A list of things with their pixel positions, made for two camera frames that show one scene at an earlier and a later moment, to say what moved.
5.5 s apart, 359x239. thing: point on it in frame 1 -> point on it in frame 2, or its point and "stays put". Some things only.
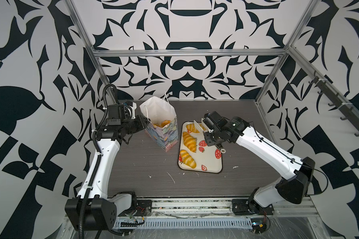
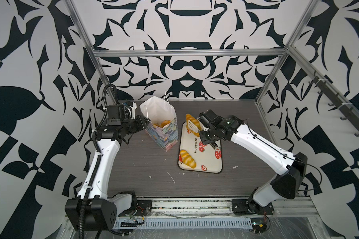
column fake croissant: [190, 141] -> [189, 117]
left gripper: [141, 122] stays put
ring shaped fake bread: [162, 124] stays put
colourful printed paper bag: [162, 129] stays put
